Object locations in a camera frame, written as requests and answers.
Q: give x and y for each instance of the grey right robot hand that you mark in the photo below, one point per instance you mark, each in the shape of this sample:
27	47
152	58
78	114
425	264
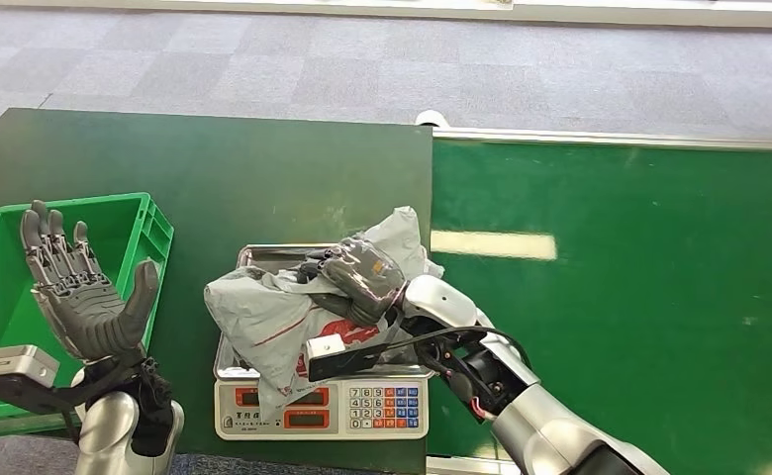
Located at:
366	278

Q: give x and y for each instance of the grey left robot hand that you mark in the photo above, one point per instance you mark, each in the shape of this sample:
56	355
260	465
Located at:
87	311

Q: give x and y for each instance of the grey plastic mailer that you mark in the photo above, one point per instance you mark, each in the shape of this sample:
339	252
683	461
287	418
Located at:
268	314

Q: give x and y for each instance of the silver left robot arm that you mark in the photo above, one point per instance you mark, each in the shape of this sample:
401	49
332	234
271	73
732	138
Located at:
117	426

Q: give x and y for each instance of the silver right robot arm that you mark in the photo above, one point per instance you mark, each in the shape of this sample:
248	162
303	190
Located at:
537	419

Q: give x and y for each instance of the white electronic scale, steel tray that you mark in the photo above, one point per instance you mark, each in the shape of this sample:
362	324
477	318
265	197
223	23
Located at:
373	410

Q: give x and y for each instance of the white round roller cap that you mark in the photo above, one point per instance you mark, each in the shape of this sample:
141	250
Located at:
432	118

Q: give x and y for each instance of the green conveyor belt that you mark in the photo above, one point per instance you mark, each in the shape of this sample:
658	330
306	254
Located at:
622	262

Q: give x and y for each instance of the white baseboard strip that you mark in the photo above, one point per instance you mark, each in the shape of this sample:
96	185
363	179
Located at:
386	12

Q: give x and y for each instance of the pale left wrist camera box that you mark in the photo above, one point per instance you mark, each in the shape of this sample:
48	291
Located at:
15	367

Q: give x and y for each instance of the silver conveyor side rail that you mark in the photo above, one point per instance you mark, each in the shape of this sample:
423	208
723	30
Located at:
471	467
622	139

